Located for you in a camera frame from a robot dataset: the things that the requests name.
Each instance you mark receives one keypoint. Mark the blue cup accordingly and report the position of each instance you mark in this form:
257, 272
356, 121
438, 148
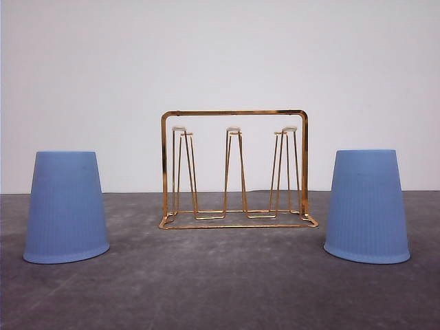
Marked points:
366, 215
66, 220

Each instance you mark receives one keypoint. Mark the gold wire cup rack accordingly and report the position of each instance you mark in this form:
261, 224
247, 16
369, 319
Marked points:
235, 169

